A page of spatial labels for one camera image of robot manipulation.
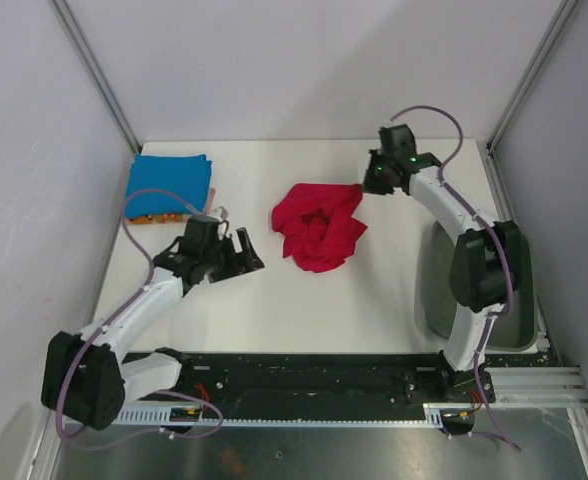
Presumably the folded blue t shirt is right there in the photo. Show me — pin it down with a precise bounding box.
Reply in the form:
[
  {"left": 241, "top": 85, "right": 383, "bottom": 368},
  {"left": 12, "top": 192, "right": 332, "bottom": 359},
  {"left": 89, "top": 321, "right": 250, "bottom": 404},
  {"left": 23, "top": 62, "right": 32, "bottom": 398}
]
[{"left": 124, "top": 154, "right": 212, "bottom": 220}]

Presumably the dark green plastic tray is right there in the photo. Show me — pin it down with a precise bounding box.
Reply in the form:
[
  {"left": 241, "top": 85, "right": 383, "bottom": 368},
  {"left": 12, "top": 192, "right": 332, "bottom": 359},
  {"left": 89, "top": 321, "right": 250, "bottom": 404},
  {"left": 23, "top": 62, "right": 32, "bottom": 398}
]
[{"left": 417, "top": 222, "right": 539, "bottom": 354}]

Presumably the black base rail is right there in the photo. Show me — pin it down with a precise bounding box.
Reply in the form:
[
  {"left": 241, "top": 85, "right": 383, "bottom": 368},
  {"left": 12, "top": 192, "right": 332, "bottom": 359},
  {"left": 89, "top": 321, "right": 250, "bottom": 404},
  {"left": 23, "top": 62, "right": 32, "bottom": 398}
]
[{"left": 123, "top": 349, "right": 498, "bottom": 421}]

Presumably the red t shirt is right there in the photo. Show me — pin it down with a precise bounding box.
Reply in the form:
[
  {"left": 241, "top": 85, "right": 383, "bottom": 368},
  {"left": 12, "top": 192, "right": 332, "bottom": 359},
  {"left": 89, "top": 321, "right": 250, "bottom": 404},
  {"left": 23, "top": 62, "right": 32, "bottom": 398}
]
[{"left": 271, "top": 183, "right": 367, "bottom": 273}]

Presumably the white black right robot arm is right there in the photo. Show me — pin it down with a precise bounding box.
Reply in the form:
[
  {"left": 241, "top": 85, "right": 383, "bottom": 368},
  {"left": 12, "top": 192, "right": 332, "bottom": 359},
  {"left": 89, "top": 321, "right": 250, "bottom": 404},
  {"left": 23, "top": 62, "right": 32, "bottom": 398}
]
[{"left": 363, "top": 124, "right": 531, "bottom": 401}]

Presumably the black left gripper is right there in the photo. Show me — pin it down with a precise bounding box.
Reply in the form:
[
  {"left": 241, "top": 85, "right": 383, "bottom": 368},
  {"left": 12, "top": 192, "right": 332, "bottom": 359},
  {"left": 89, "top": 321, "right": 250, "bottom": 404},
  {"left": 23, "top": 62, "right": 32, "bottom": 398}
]
[{"left": 202, "top": 228, "right": 263, "bottom": 283}]

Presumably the left aluminium frame post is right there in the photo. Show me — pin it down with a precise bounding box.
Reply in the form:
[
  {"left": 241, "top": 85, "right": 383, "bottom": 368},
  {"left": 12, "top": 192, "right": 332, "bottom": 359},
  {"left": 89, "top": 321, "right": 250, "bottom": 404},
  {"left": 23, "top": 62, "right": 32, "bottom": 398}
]
[{"left": 48, "top": 0, "right": 142, "bottom": 154}]

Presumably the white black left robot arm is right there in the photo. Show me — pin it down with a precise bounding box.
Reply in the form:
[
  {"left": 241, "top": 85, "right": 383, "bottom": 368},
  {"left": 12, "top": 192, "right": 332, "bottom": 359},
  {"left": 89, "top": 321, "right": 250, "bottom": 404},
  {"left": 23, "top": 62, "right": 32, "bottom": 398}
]
[{"left": 41, "top": 215, "right": 265, "bottom": 430}]

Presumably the aluminium profile crossbar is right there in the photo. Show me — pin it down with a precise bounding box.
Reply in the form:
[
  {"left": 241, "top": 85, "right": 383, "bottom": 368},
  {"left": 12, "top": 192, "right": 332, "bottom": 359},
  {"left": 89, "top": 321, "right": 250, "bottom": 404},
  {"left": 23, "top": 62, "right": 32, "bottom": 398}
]
[{"left": 488, "top": 367, "right": 588, "bottom": 408}]

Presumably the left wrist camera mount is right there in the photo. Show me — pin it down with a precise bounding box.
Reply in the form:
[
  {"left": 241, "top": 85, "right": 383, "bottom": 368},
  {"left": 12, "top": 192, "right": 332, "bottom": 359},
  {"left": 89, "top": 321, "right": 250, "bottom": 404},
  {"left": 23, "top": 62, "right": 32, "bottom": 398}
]
[{"left": 205, "top": 207, "right": 229, "bottom": 224}]

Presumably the grey slotted cable duct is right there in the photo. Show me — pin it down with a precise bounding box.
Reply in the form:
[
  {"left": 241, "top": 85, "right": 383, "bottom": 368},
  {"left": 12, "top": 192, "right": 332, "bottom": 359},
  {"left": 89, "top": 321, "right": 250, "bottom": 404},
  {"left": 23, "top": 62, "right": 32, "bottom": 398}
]
[{"left": 113, "top": 401, "right": 443, "bottom": 429}]

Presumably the aluminium frame post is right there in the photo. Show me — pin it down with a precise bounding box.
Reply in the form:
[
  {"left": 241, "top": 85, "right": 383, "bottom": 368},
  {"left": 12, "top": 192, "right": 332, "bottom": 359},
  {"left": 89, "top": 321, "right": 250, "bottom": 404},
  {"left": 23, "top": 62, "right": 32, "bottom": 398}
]
[
  {"left": 48, "top": 0, "right": 142, "bottom": 154},
  {"left": 485, "top": 0, "right": 584, "bottom": 154}
]

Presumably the right aluminium frame post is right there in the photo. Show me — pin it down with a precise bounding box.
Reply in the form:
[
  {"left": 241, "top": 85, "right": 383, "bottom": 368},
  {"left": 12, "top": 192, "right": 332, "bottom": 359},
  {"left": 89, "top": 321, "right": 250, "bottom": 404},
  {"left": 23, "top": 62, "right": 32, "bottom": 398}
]
[{"left": 485, "top": 0, "right": 584, "bottom": 154}]

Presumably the folded orange patterned t shirt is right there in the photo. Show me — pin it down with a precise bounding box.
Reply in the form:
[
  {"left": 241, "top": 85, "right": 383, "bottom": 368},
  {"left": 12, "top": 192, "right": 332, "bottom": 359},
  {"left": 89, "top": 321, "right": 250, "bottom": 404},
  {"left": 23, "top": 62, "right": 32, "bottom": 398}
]
[{"left": 122, "top": 187, "right": 216, "bottom": 225}]

